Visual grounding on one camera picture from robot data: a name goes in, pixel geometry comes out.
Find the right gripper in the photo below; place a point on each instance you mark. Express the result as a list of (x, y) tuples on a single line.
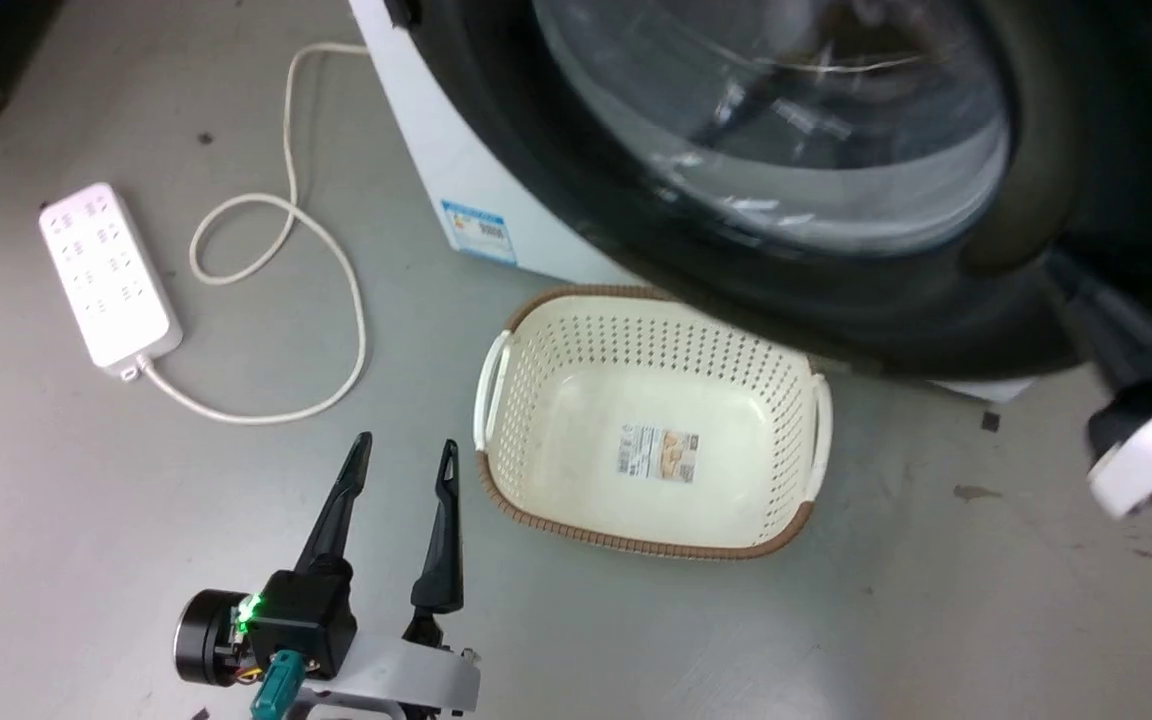
[(1151, 450)]

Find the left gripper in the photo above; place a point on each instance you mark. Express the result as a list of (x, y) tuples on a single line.
[(306, 620)]

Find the black round washing machine door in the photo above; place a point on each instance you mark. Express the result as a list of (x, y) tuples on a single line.
[(1066, 150)]

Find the white washing machine body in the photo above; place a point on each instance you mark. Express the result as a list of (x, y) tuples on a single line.
[(416, 130)]

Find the small black floor scrap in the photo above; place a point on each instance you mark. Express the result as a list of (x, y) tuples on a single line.
[(991, 421)]

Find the cream perforated laundry basket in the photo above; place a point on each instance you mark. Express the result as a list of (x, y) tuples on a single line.
[(576, 400)]

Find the paper label in basket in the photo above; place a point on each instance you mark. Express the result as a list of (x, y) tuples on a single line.
[(658, 454)]

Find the blue energy label sticker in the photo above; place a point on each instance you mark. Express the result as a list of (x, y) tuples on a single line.
[(479, 232)]

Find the white power strip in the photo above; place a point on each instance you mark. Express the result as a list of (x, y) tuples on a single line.
[(108, 275)]

